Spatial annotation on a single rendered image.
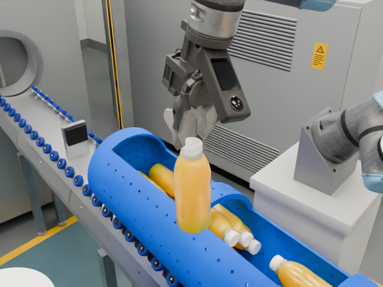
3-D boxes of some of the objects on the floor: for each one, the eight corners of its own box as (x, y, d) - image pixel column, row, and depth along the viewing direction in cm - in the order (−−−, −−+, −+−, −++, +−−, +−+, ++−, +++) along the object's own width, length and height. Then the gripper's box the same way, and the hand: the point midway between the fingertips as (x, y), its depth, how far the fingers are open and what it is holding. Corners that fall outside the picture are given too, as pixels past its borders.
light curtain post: (139, 246, 252) (112, -50, 165) (145, 251, 248) (119, -49, 161) (131, 251, 249) (98, -49, 161) (137, 257, 245) (106, -48, 157)
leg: (64, 220, 274) (48, 141, 242) (68, 224, 270) (51, 145, 238) (56, 223, 271) (38, 144, 238) (60, 228, 267) (42, 148, 235)
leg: (45, 229, 266) (24, 149, 234) (48, 233, 262) (28, 153, 230) (36, 232, 263) (15, 152, 231) (40, 237, 259) (18, 156, 227)
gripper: (219, 15, 65) (193, 121, 78) (161, 18, 59) (142, 132, 72) (253, 38, 60) (219, 147, 73) (192, 44, 54) (167, 162, 67)
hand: (191, 143), depth 70 cm, fingers closed on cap, 4 cm apart
